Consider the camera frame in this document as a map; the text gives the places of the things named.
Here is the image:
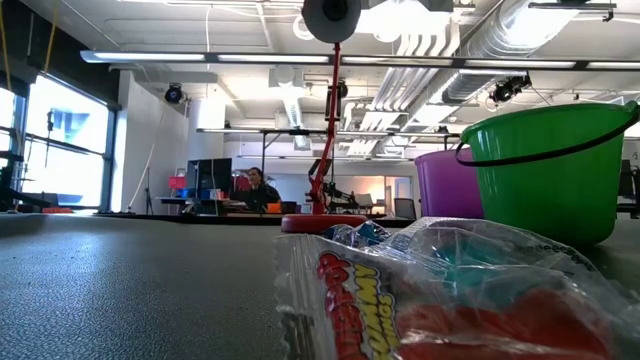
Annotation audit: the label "person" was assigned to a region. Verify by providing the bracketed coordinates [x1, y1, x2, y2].
[233, 166, 283, 214]

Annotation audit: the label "red black machine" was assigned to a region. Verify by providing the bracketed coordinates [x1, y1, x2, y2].
[230, 168, 251, 194]

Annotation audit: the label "black office chair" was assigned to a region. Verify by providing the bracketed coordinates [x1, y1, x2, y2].
[393, 196, 418, 220]

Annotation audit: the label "black computer monitor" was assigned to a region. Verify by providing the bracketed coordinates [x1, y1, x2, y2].
[186, 157, 234, 192]

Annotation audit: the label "white ceiling pipes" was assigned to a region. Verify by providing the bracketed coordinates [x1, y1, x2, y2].
[344, 29, 461, 156]

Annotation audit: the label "blue storage bin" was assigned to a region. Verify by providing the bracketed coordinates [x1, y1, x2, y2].
[175, 188, 225, 200]

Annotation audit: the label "purple plastic bucket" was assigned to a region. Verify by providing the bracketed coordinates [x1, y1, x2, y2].
[413, 148, 486, 221]

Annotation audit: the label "black crossbar light strips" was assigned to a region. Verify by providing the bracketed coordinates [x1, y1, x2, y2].
[79, 48, 640, 71]

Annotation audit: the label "black ceiling spotlight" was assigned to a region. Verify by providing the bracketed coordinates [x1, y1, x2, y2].
[488, 73, 534, 105]
[163, 82, 185, 106]

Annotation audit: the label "green plastic bucket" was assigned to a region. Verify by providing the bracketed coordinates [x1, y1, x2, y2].
[454, 101, 640, 249]

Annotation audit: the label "large bright window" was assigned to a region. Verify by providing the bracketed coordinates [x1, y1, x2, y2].
[0, 72, 117, 211]

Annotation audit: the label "black equipment rack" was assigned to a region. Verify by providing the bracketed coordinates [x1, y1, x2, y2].
[619, 158, 640, 219]

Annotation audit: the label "black equipment stand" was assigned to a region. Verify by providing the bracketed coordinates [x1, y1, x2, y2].
[0, 149, 51, 211]

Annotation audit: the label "black overhead frame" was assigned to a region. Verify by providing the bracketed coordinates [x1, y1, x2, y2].
[195, 127, 462, 174]

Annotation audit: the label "black table frame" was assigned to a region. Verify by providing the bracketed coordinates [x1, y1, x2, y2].
[97, 210, 431, 227]

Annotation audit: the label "clear Ring Pop packet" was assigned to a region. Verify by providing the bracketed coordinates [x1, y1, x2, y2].
[273, 233, 640, 360]
[322, 216, 609, 301]

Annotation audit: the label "red camera stand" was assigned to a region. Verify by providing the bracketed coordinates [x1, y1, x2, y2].
[280, 0, 370, 235]

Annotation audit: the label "yellow cable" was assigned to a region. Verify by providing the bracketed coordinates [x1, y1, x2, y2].
[43, 17, 57, 74]

